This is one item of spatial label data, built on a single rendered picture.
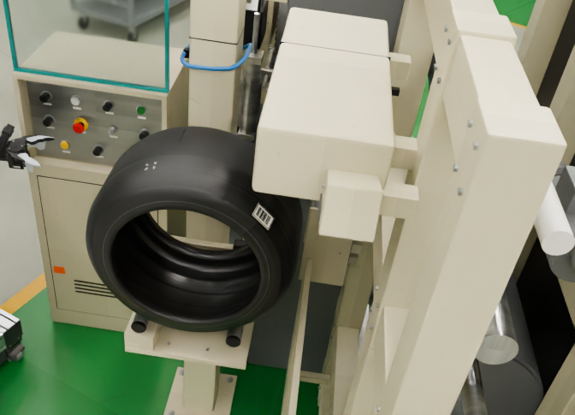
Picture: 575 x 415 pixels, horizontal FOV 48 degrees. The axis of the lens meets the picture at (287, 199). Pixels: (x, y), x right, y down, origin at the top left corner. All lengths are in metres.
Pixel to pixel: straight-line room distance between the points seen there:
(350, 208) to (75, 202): 1.73
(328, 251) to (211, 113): 0.57
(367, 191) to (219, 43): 0.81
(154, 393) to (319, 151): 1.94
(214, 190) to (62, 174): 1.16
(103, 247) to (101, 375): 1.33
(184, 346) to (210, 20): 0.97
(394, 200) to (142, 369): 2.00
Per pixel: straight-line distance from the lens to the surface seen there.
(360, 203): 1.12
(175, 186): 1.59
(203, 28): 1.78
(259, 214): 1.59
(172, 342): 2.06
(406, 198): 1.22
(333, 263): 2.08
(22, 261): 3.58
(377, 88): 1.35
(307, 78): 1.35
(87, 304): 3.08
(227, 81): 1.83
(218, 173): 1.60
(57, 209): 2.75
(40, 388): 3.02
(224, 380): 2.97
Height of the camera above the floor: 2.38
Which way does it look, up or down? 37 degrees down
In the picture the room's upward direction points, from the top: 8 degrees clockwise
